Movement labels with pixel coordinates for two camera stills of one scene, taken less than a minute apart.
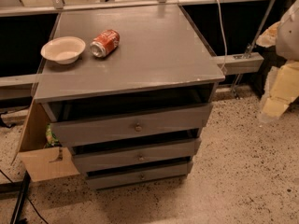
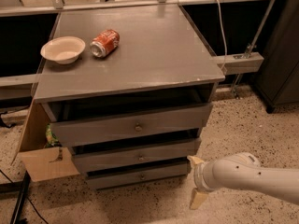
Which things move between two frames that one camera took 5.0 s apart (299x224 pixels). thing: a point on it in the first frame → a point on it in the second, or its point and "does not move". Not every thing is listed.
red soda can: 105,43 does not move
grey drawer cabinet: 128,90 does not move
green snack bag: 51,139 does not move
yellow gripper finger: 281,88 → 204,179
